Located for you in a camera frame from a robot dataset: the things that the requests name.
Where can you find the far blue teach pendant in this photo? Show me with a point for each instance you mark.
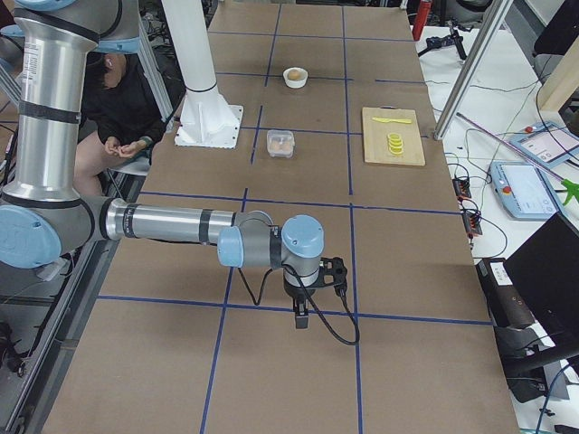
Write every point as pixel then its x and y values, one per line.
pixel 546 143

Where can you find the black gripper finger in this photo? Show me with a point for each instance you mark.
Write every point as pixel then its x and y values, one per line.
pixel 301 319

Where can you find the white camera pillar with base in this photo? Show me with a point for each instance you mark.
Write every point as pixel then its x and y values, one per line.
pixel 206 119

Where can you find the pink rod with green tip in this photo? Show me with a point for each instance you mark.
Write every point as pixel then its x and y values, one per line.
pixel 571 188

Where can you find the brown egg from bowl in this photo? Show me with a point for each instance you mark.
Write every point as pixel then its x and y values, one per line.
pixel 294 75

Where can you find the seated person in black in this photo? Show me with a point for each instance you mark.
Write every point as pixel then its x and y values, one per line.
pixel 118 99

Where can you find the aluminium frame post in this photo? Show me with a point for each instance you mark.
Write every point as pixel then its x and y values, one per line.
pixel 494 19

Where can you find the small black tripod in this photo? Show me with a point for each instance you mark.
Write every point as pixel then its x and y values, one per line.
pixel 453 39

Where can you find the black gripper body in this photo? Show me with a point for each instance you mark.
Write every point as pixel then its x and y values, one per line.
pixel 295 292

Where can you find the blue teach pendant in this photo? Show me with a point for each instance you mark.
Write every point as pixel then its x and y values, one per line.
pixel 546 143
pixel 524 191

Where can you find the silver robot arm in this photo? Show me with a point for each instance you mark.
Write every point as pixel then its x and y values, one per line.
pixel 43 216

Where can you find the clear plastic egg box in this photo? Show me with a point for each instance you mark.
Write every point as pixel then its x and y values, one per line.
pixel 280 143

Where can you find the red bottle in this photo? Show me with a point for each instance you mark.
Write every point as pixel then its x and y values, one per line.
pixel 421 18

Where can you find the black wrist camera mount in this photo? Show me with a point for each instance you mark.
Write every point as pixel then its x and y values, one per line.
pixel 332 273

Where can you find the near blue teach pendant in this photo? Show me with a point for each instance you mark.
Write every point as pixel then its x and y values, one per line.
pixel 524 191

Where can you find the yellow plastic knife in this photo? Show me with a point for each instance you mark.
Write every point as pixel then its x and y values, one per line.
pixel 405 121

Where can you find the bamboo cutting board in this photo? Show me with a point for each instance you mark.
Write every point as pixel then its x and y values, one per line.
pixel 375 141

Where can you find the black computer box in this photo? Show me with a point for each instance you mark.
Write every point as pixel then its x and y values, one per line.
pixel 532 297

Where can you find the white ceramic bowl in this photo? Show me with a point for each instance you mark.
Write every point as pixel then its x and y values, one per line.
pixel 296 84

